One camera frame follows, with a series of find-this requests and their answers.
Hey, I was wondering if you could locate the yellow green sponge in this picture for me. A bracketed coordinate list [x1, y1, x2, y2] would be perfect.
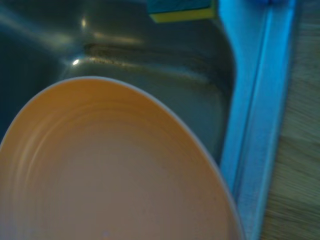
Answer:
[146, 0, 219, 24]

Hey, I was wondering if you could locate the stainless steel double sink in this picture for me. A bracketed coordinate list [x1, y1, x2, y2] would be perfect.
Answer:
[0, 0, 302, 240]

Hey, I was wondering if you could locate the orange plate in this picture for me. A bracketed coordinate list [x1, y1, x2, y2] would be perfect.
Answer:
[0, 76, 245, 240]

